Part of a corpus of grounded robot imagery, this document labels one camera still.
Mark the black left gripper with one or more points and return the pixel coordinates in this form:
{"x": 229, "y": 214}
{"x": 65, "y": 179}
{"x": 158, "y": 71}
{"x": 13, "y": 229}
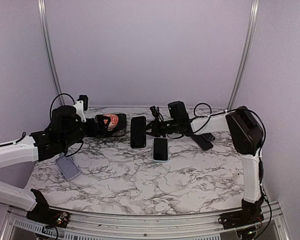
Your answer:
{"x": 91, "y": 122}

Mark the black square plate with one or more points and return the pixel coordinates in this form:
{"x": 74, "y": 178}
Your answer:
{"x": 118, "y": 131}

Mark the red white patterned bowl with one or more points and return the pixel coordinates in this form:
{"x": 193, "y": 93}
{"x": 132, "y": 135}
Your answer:
{"x": 112, "y": 120}

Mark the light blue phone case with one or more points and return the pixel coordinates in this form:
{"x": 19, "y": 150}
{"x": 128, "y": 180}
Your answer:
{"x": 160, "y": 160}

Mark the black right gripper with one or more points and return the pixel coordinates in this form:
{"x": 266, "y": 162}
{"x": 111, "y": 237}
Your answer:
{"x": 155, "y": 130}

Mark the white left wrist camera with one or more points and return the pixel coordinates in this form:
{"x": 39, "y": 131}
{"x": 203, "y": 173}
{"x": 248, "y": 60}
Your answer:
{"x": 81, "y": 106}

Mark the black smartphone front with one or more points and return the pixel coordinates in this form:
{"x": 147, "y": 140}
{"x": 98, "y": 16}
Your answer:
{"x": 202, "y": 143}

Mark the black phone case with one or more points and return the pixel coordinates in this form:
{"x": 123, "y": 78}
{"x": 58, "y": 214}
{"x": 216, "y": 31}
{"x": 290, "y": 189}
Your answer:
{"x": 138, "y": 137}

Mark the lavender phone case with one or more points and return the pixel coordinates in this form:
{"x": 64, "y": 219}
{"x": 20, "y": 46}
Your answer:
{"x": 68, "y": 167}

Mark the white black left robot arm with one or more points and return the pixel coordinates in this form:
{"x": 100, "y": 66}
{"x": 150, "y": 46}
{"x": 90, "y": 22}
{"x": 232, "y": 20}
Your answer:
{"x": 11, "y": 153}

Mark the black smartphone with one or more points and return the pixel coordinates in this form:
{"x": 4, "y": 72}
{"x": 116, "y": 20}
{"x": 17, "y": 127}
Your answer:
{"x": 202, "y": 143}
{"x": 208, "y": 137}
{"x": 160, "y": 149}

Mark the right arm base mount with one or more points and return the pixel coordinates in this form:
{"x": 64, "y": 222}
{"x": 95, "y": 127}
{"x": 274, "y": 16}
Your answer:
{"x": 236, "y": 219}

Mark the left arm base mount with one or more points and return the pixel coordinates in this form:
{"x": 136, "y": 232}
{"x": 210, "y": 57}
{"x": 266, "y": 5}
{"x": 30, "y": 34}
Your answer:
{"x": 50, "y": 217}

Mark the aluminium front rail base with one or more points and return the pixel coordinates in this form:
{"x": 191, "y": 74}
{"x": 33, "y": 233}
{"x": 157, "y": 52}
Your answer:
{"x": 101, "y": 226}

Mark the left aluminium frame post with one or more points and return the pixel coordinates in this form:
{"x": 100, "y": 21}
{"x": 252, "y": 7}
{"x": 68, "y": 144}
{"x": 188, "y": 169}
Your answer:
{"x": 48, "y": 45}

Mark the aluminium frame post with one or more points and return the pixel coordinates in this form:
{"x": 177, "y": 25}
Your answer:
{"x": 250, "y": 33}
{"x": 48, "y": 45}

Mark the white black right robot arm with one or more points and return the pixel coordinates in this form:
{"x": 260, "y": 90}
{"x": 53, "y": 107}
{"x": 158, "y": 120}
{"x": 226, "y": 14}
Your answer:
{"x": 248, "y": 136}

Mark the right aluminium frame post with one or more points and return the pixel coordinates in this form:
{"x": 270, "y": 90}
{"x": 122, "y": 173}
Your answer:
{"x": 250, "y": 33}

